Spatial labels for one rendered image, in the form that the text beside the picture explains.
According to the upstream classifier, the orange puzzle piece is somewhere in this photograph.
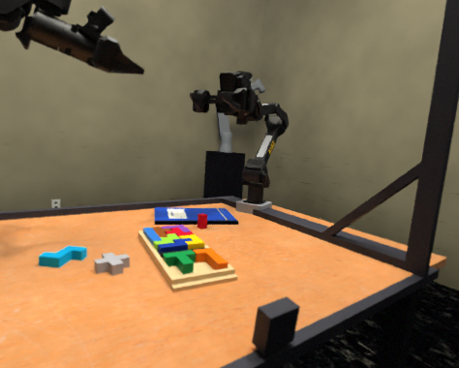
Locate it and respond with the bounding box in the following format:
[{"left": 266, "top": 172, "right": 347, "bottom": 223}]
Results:
[{"left": 193, "top": 248, "right": 229, "bottom": 270}]

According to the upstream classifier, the yellow puzzle piece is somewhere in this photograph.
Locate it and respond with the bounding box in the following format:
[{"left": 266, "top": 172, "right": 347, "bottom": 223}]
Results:
[{"left": 179, "top": 234, "right": 205, "bottom": 250}]

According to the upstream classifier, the blue notebook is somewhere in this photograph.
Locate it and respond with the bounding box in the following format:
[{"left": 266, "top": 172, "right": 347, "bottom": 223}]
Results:
[{"left": 154, "top": 207, "right": 238, "bottom": 225}]

